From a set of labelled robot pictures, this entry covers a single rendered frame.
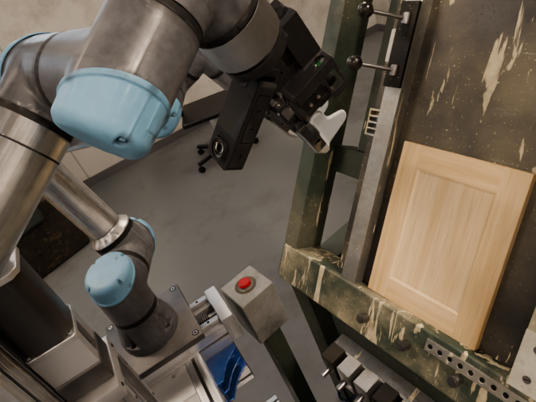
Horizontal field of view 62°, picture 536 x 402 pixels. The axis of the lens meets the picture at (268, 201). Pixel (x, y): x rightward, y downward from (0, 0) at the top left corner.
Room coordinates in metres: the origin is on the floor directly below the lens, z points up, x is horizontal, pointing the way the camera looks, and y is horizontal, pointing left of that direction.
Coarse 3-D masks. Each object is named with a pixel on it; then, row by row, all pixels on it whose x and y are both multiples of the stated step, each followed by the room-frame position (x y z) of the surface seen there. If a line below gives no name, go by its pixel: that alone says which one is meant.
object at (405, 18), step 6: (360, 6) 1.04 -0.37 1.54; (366, 6) 1.03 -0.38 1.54; (372, 6) 1.03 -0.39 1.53; (360, 12) 1.03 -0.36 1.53; (366, 12) 1.02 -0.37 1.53; (372, 12) 1.03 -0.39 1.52; (378, 12) 1.03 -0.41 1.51; (384, 12) 1.03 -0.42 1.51; (408, 12) 1.02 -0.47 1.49; (402, 18) 1.03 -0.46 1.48; (408, 18) 1.02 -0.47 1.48
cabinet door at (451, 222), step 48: (432, 192) 0.80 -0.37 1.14; (480, 192) 0.71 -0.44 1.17; (528, 192) 0.63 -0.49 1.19; (384, 240) 0.84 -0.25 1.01; (432, 240) 0.74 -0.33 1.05; (480, 240) 0.65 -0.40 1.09; (384, 288) 0.78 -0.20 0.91; (432, 288) 0.68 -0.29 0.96; (480, 288) 0.60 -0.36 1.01; (480, 336) 0.55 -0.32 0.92
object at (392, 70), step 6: (354, 54) 1.02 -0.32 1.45; (348, 60) 1.01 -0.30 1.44; (354, 60) 1.00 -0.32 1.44; (360, 60) 1.00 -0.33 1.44; (348, 66) 1.01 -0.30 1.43; (354, 66) 1.00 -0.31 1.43; (360, 66) 1.00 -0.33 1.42; (366, 66) 1.00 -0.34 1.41; (372, 66) 1.00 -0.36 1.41; (378, 66) 1.00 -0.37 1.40; (384, 66) 1.00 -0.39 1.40; (396, 66) 0.99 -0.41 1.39; (390, 72) 1.00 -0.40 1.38; (396, 72) 0.99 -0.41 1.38
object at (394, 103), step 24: (408, 0) 1.05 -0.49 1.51; (432, 0) 1.03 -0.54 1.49; (408, 72) 0.98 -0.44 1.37; (384, 96) 1.00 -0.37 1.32; (408, 96) 0.98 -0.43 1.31; (384, 120) 0.97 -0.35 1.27; (384, 144) 0.94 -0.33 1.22; (384, 168) 0.92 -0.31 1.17; (384, 192) 0.92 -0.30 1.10; (360, 216) 0.91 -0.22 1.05; (360, 240) 0.88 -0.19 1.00; (360, 264) 0.86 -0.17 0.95
